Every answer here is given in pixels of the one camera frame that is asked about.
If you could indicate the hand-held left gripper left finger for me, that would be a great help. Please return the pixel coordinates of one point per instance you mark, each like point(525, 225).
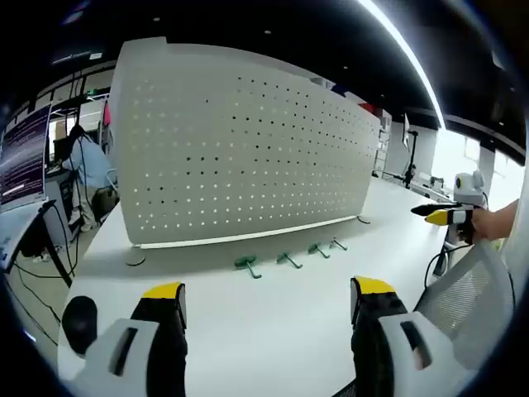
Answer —
point(136, 351)

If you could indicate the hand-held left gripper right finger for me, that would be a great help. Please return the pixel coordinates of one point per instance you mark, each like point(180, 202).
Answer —
point(372, 331)

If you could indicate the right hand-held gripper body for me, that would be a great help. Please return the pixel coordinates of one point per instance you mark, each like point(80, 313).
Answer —
point(469, 188)

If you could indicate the green hook assembly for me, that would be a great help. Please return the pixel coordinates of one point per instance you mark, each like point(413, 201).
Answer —
point(338, 244)
point(247, 264)
point(286, 259)
point(316, 249)

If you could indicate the white perforated mounting plate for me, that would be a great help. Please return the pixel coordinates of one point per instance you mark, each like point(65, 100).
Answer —
point(248, 157)

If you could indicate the person's right hand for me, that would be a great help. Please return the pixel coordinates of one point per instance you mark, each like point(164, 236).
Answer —
point(489, 223)

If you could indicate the black tripod stand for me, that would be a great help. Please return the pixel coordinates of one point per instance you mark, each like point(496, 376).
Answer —
point(409, 165)

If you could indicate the black rounded object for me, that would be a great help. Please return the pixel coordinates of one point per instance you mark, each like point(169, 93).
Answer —
point(79, 322)

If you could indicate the white storage shelf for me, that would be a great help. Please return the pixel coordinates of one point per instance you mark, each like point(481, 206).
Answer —
point(382, 144)

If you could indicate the white mesh office chair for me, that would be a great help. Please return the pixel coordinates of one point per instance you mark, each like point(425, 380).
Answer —
point(467, 297)

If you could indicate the ceiling light strip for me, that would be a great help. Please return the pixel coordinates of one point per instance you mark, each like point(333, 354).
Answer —
point(413, 58)

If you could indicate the black-legged desk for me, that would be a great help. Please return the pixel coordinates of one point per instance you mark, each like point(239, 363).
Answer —
point(49, 231)

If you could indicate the computer monitor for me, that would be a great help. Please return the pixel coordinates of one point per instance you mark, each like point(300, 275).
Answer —
point(22, 157)

